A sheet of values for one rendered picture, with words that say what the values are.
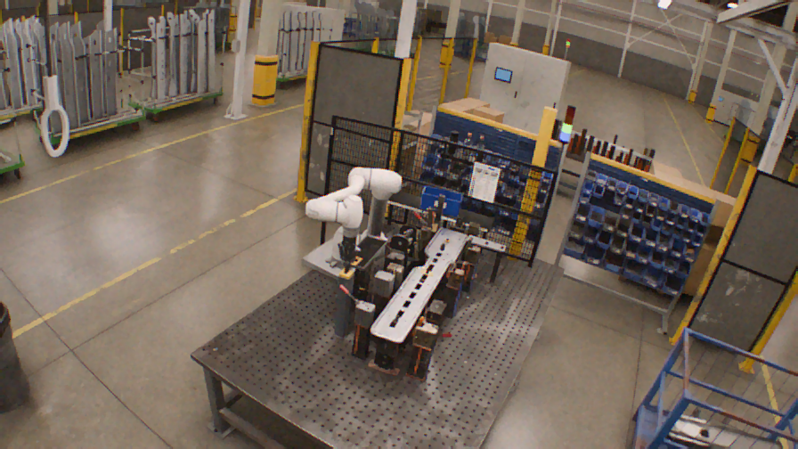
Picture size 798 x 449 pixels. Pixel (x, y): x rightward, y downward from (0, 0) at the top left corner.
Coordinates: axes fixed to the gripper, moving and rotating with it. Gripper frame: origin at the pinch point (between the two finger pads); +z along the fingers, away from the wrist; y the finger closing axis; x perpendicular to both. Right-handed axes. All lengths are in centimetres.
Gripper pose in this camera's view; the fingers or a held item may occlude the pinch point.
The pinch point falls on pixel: (346, 266)
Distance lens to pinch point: 267.2
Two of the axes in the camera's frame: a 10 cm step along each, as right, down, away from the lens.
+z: -1.4, 8.8, 4.5
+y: 9.3, 2.8, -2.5
